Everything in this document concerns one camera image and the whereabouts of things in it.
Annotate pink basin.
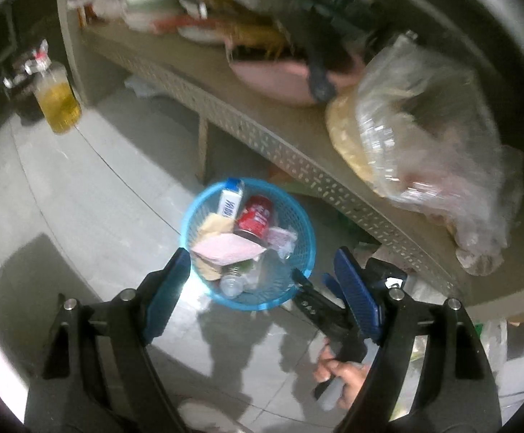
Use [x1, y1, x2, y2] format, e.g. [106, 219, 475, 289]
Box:
[229, 49, 366, 108]

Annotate red drink can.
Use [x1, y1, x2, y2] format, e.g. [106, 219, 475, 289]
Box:
[235, 195, 275, 242]

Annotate concrete kitchen counter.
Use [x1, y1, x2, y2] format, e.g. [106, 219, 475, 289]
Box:
[57, 0, 524, 321]

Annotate person's right hand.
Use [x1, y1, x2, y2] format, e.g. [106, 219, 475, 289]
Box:
[313, 345, 371, 410]

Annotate pink sponge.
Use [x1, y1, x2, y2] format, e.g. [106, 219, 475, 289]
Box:
[192, 232, 267, 266]

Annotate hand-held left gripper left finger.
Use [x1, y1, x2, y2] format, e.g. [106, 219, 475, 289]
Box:
[24, 247, 193, 433]

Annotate green plastic bottle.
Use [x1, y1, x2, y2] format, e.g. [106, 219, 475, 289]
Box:
[219, 262, 263, 298]

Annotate yellow oil bottle red cap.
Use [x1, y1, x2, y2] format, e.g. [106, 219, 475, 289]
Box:
[32, 49, 83, 135]

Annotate blue plastic basket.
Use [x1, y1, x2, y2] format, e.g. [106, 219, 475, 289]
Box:
[181, 178, 317, 312]

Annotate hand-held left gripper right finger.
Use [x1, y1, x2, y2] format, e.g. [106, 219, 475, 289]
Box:
[334, 246, 502, 433]

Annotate white shoe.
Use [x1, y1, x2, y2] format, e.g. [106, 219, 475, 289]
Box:
[178, 399, 249, 433]

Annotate white plates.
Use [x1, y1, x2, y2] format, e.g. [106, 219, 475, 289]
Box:
[176, 20, 229, 45]

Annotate dark bottle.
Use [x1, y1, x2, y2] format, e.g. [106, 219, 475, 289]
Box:
[3, 65, 41, 122]

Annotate white plastic bag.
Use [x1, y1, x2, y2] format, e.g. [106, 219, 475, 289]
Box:
[68, 0, 127, 21]

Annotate blue white toothpaste box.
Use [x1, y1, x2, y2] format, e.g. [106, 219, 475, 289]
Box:
[217, 178, 245, 221]

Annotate clear plastic food bag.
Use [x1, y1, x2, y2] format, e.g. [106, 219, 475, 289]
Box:
[325, 34, 524, 276]

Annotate crumpled clear plastic wrapper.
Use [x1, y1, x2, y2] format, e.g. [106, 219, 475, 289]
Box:
[266, 227, 298, 260]

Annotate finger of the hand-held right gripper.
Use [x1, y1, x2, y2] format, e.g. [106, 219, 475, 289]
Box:
[365, 257, 408, 295]
[291, 268, 362, 340]

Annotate beige cloth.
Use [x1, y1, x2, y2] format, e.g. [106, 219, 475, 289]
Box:
[198, 213, 235, 280]

